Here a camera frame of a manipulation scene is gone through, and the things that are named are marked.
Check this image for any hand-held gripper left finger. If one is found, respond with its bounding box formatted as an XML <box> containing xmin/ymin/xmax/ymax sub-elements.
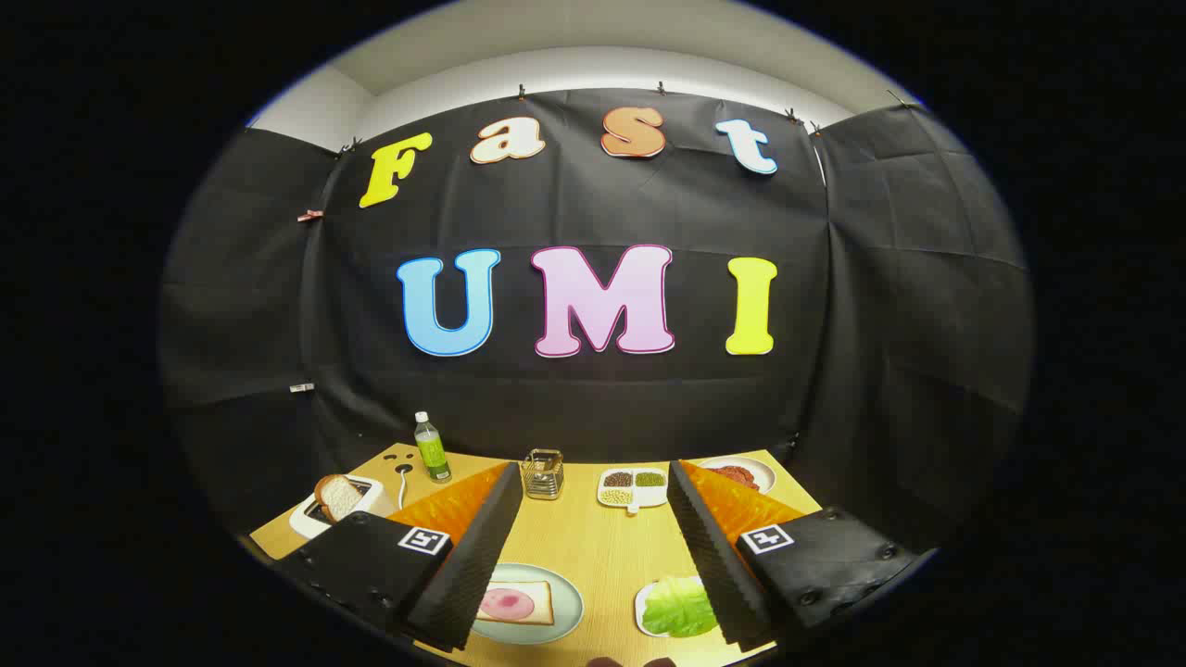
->
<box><xmin>274</xmin><ymin>461</ymin><xmax>525</xmax><ymax>653</ymax></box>

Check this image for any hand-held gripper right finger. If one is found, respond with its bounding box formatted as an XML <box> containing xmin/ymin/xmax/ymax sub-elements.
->
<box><xmin>667</xmin><ymin>459</ymin><xmax>932</xmax><ymax>651</ymax></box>

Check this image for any green lettuce leaf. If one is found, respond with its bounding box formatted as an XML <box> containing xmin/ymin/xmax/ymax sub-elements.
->
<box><xmin>642</xmin><ymin>576</ymin><xmax>719</xmax><ymax>638</ymax></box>

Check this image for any brown crust toast slice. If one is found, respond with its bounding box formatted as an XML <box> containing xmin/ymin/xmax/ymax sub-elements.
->
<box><xmin>313</xmin><ymin>473</ymin><xmax>365</xmax><ymax>522</ymax></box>

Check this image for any pink ham slice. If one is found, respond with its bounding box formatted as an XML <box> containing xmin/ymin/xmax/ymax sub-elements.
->
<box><xmin>479</xmin><ymin>587</ymin><xmax>536</xmax><ymax>623</ymax></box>

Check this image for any white bread slice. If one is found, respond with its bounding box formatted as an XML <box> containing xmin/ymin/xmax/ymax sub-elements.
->
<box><xmin>477</xmin><ymin>581</ymin><xmax>556</xmax><ymax>627</ymax></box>

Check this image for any white leaf-shaped plate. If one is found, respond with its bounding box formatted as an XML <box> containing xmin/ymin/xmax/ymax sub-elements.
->
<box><xmin>635</xmin><ymin>576</ymin><xmax>724</xmax><ymax>638</ymax></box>

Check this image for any white divided dish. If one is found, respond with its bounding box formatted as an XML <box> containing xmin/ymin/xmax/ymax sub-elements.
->
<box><xmin>597</xmin><ymin>466</ymin><xmax>670</xmax><ymax>515</ymax></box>

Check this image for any pale green round plate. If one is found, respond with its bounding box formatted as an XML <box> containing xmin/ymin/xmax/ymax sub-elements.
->
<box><xmin>471</xmin><ymin>562</ymin><xmax>585</xmax><ymax>647</ymax></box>

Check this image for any white oval plate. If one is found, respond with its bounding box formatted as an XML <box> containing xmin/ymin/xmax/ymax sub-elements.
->
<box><xmin>697</xmin><ymin>455</ymin><xmax>777</xmax><ymax>495</ymax></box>

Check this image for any white toaster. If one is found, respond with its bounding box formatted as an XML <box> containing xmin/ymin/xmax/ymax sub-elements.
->
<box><xmin>289</xmin><ymin>474</ymin><xmax>399</xmax><ymax>540</ymax></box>

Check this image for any green label drink bottle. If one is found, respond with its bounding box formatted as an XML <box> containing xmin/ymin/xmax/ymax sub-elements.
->
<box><xmin>413</xmin><ymin>411</ymin><xmax>453</xmax><ymax>485</ymax></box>

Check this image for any black backdrop cloth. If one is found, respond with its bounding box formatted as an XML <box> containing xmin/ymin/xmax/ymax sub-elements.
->
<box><xmin>158</xmin><ymin>88</ymin><xmax>1034</xmax><ymax>557</ymax></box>

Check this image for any metal wire utensil holder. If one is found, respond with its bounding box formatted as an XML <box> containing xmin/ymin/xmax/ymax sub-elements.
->
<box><xmin>521</xmin><ymin>448</ymin><xmax>566</xmax><ymax>501</ymax></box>

